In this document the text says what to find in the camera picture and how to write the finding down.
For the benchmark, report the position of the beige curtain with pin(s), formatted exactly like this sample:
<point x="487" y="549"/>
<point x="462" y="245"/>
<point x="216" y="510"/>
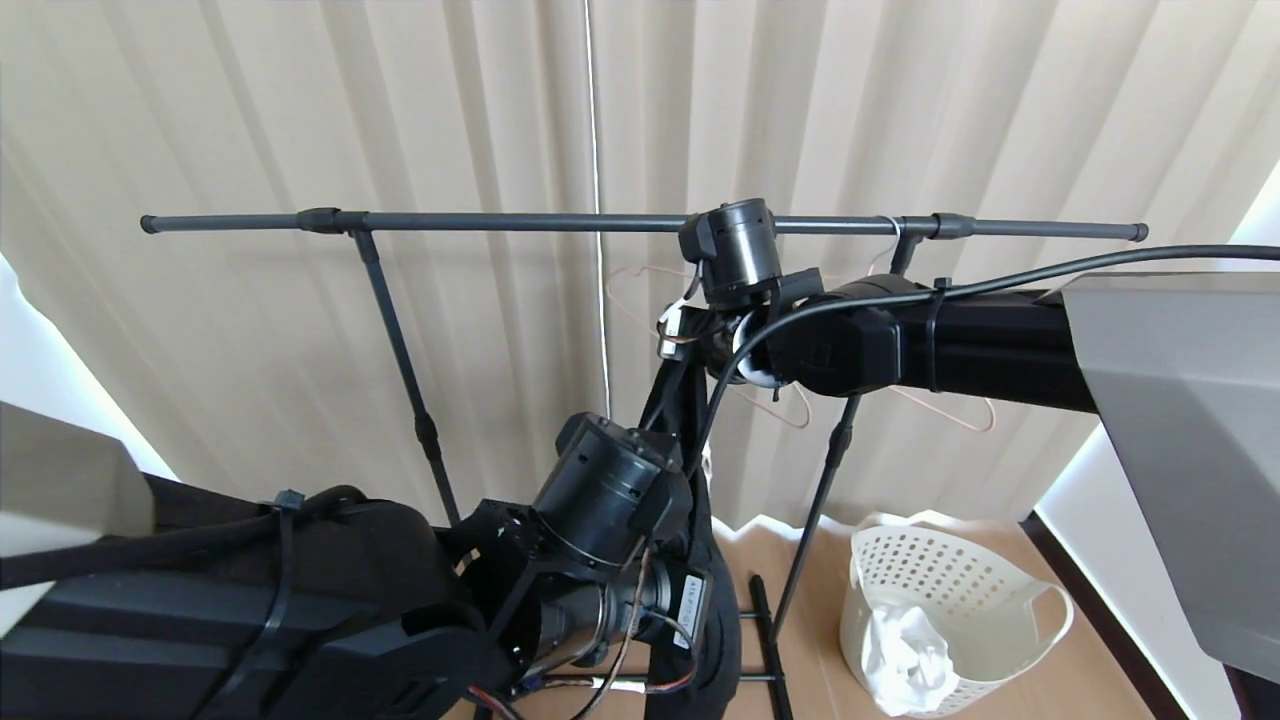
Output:
<point x="250" y="120"/>

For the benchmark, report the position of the white garment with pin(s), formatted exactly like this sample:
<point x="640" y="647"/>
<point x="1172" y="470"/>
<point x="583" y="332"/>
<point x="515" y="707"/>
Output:
<point x="905" y="660"/>

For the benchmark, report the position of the black shorts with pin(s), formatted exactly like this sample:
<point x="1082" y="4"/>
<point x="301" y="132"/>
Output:
<point x="720" y="650"/>

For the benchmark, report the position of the pink clothes hanger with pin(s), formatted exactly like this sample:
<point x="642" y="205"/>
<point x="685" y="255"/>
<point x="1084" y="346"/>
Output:
<point x="935" y="410"/>
<point x="770" y="408"/>

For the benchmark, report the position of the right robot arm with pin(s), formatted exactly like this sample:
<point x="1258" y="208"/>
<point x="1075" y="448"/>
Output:
<point x="1000" y="345"/>

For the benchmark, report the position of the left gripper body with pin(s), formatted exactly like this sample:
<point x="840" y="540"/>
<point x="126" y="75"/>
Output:
<point x="620" y="615"/>

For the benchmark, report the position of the white laundry basket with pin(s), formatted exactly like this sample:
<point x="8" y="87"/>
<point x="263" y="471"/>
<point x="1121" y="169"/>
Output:
<point x="1000" y="650"/>

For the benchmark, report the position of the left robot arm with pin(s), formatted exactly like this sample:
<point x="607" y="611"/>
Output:
<point x="350" y="620"/>

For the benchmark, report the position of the black clothes rack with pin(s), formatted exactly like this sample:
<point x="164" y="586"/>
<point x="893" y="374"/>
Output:
<point x="500" y="222"/>

